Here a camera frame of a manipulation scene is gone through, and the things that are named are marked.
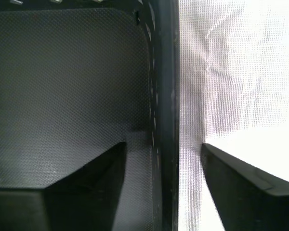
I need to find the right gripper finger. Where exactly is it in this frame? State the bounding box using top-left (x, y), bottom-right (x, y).
top-left (201, 143), bottom-right (289, 231)
top-left (0, 141), bottom-right (127, 231)

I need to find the black perforated plastic basket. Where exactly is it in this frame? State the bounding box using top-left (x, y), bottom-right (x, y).
top-left (0, 0), bottom-right (180, 231)

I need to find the grey woven table cover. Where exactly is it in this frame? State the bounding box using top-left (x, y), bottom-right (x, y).
top-left (177, 0), bottom-right (289, 231)

